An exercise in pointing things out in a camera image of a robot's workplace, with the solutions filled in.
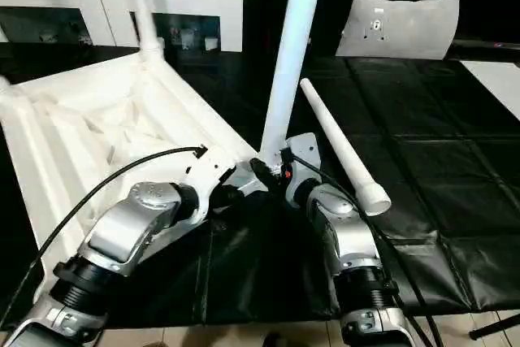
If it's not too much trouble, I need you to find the white plastic table top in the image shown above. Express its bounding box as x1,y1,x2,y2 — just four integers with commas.
0,50,274,303

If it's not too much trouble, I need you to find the black work mat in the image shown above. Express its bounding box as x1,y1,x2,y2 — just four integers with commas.
0,42,520,325

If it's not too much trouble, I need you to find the white padded sheet with fitting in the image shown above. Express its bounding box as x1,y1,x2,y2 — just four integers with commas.
335,0,462,61

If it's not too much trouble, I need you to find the flat white sheet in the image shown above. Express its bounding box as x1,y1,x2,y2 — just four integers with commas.
461,60,520,122

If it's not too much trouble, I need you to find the black stand leg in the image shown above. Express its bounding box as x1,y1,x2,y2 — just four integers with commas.
469,313,520,341

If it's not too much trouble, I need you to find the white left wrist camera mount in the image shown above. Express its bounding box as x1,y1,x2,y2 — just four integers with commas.
182,155,241,228

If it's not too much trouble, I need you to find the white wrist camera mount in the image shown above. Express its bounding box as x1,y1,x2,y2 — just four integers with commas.
279,132,320,203
182,155,241,228

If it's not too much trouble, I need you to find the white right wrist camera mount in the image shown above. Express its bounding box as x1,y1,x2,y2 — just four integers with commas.
279,132,320,203

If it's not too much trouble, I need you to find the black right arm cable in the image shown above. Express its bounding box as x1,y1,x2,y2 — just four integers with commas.
286,150,446,347

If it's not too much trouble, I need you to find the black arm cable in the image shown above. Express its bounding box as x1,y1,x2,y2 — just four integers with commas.
286,150,446,347
0,145,209,333

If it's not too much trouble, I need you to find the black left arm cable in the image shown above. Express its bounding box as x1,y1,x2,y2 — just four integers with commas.
0,145,209,333

